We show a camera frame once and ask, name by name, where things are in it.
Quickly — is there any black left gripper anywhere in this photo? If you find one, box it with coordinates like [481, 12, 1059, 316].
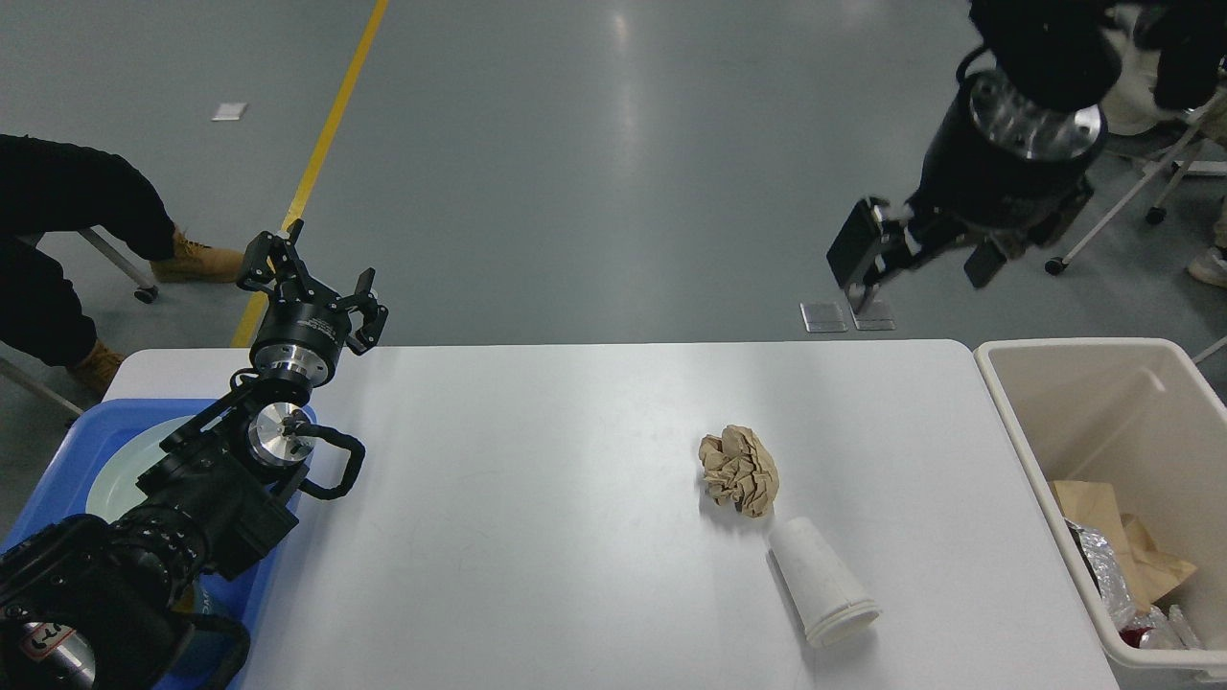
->
[234, 219, 389, 387]

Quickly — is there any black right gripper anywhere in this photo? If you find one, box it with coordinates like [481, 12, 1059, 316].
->
[825, 69, 1107, 316]

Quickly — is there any green plate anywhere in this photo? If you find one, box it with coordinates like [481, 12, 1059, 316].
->
[86, 416, 190, 523]

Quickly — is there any brown paper ball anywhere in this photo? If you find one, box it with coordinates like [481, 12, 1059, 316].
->
[698, 425, 780, 518]

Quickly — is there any brown paper bag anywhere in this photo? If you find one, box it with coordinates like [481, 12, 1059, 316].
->
[1049, 480, 1198, 611]

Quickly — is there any foil wrapper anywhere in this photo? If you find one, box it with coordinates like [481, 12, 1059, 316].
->
[1064, 518, 1137, 632]

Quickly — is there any crushed red soda can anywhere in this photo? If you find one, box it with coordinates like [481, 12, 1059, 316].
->
[1119, 622, 1169, 649]

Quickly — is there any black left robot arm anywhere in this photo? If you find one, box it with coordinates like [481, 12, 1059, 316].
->
[2, 219, 389, 689]

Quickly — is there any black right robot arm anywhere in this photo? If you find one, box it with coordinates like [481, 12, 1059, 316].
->
[825, 1, 1225, 318]

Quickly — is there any silver floor plate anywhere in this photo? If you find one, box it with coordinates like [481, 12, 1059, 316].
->
[799, 302, 849, 334]
[853, 298, 894, 331]

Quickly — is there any tan boot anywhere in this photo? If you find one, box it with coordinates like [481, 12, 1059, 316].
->
[148, 227, 244, 284]
[66, 339, 128, 398]

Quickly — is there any grey chair leg with caster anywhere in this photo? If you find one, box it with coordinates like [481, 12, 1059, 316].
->
[79, 228, 160, 304]

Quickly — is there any white office chair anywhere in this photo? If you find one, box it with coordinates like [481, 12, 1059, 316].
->
[1044, 1, 1225, 277]

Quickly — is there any beige plastic bin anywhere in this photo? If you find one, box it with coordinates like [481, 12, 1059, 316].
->
[974, 336, 1226, 689]

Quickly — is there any person in beige trousers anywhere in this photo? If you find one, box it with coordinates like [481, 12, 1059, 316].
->
[1187, 96, 1226, 289]

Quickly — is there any person in black clothes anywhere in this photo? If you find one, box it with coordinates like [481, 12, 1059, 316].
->
[0, 134, 179, 367]

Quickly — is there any white paper cup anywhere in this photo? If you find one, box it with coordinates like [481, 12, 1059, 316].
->
[768, 517, 882, 648]

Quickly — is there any clear plastic bottle in bin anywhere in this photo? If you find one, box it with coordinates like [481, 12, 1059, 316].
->
[1144, 607, 1205, 651]

